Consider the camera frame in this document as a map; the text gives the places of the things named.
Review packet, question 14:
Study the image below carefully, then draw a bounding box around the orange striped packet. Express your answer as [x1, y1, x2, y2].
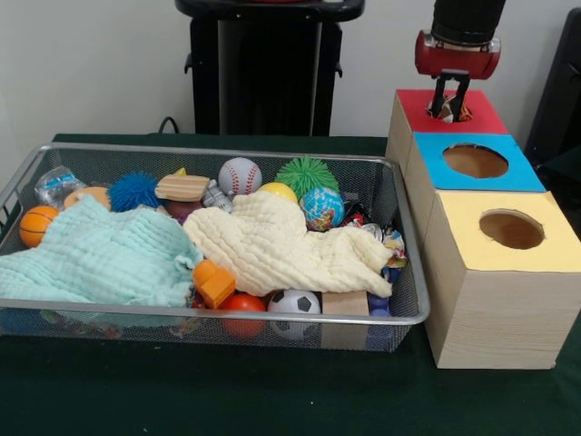
[426, 93, 474, 124]

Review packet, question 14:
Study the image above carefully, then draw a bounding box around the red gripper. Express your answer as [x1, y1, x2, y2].
[414, 29, 502, 120]

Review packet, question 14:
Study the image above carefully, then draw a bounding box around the cream muslin cloth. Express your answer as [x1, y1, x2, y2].
[182, 190, 394, 299]

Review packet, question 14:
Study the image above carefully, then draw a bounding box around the blue globe ball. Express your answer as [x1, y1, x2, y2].
[299, 186, 346, 233]

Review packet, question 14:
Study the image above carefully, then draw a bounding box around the yellow ball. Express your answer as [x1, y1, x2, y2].
[257, 182, 300, 204]

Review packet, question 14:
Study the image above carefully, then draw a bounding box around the blue spiky ball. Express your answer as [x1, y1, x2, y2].
[107, 171, 160, 213]

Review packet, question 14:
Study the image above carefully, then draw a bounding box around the green spiky ball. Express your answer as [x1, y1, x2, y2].
[275, 156, 340, 201]

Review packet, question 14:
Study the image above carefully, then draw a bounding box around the striped wooden block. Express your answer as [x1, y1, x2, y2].
[154, 174, 211, 203]

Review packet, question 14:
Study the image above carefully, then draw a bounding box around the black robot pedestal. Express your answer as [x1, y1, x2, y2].
[174, 0, 367, 136]

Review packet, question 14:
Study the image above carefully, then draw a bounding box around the black upright stand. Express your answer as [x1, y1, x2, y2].
[525, 7, 581, 169]

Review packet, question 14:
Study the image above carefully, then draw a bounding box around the dark green table cloth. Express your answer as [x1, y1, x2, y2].
[0, 133, 581, 436]
[535, 144, 581, 196]

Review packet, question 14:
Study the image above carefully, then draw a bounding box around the orange plastic toy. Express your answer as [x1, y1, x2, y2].
[192, 259, 237, 310]

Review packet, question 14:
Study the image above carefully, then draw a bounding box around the shallow mesh bin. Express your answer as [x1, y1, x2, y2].
[0, 142, 431, 353]

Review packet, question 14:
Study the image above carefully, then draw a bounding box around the white baseball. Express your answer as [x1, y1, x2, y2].
[218, 157, 263, 196]

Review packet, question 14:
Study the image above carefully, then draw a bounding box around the wooden box with three holes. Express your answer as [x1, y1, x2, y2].
[385, 88, 581, 370]

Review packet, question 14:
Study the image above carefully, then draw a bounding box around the small orange basketball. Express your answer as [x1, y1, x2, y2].
[18, 205, 61, 249]

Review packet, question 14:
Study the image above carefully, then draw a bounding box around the mint muslin cloth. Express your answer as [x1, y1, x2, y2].
[0, 194, 204, 308]

